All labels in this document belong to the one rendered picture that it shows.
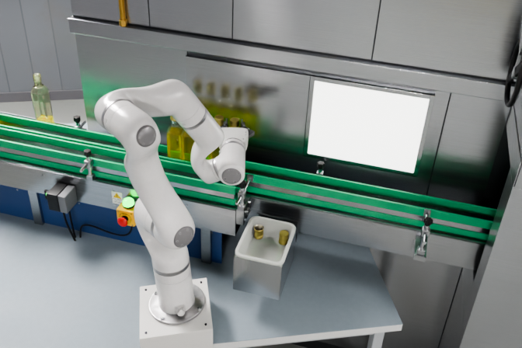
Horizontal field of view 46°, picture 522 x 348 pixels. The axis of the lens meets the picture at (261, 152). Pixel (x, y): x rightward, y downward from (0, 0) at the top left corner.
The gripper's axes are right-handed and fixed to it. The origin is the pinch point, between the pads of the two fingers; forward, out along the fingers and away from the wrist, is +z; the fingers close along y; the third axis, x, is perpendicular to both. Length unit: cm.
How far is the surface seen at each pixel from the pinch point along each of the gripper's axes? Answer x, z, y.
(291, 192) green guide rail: -22.8, -9.1, 21.7
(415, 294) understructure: -78, -6, 78
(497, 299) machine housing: -35, -48, 88
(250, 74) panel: 13.7, 12.2, 5.3
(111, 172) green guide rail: -23, 1, -46
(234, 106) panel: -0.6, 13.9, -0.4
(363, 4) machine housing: 44, 5, 41
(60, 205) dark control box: -36, -4, -65
